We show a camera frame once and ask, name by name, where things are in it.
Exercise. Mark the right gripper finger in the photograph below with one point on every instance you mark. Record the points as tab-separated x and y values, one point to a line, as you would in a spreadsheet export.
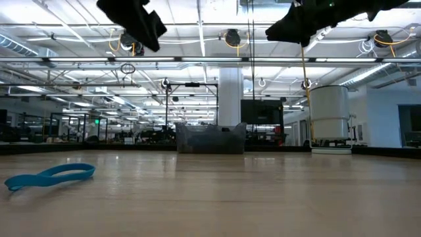
294	21
294	37

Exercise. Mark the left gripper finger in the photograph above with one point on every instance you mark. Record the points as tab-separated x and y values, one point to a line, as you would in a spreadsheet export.
148	39
154	26

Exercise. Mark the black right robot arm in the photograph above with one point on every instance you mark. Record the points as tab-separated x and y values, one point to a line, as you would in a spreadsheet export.
388	4

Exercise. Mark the grey plastic bin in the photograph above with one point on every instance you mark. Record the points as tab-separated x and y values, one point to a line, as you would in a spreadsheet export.
210	141

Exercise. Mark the small blue rubber band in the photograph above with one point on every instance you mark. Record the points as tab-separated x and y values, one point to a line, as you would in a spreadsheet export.
29	180

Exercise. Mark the long ceiling light strip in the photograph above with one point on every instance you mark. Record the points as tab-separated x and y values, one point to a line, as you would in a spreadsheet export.
210	59

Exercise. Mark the black monitor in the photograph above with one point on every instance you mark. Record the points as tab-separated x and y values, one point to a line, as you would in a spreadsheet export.
261	112

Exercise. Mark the white cylinder on stand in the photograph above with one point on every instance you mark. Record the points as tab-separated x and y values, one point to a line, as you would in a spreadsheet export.
329	112

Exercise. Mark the white building column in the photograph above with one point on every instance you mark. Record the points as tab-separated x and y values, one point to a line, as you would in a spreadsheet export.
230	98

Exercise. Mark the grey ceiling beam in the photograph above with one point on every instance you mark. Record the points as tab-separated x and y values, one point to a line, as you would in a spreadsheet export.
65	85

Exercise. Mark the ribbed ventilation duct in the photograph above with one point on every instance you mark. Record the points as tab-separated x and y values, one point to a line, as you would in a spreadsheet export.
371	73
16	46

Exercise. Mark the black workstation frame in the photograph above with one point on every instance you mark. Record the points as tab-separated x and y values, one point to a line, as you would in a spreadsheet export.
79	114

